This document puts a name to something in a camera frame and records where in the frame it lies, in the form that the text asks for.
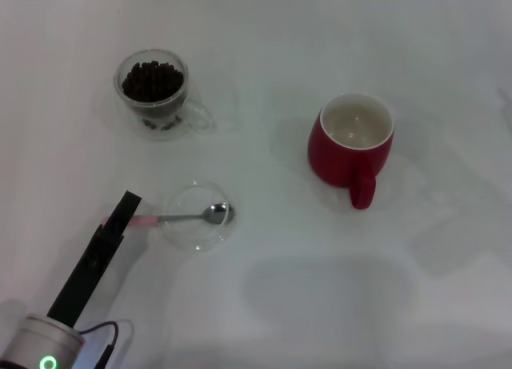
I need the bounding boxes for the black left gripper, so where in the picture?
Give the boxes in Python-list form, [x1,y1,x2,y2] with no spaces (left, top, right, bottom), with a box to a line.
[46,190,143,331]

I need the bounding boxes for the pink-handled metal spoon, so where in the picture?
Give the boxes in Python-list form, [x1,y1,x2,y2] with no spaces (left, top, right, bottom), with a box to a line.
[102,202,236,229]

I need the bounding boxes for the red ceramic mug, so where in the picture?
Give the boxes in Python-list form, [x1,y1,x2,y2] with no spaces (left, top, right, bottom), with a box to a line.
[306,91,396,211]

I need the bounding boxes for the coffee beans pile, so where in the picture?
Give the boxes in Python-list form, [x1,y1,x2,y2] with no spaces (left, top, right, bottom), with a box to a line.
[121,59,186,104]

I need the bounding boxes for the clear glass saucer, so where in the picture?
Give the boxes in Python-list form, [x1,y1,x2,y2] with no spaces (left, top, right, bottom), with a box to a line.
[159,179,238,253]

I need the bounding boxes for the double-wall glass cup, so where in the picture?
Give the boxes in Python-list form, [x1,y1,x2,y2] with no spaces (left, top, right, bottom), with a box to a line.
[113,48,218,142]

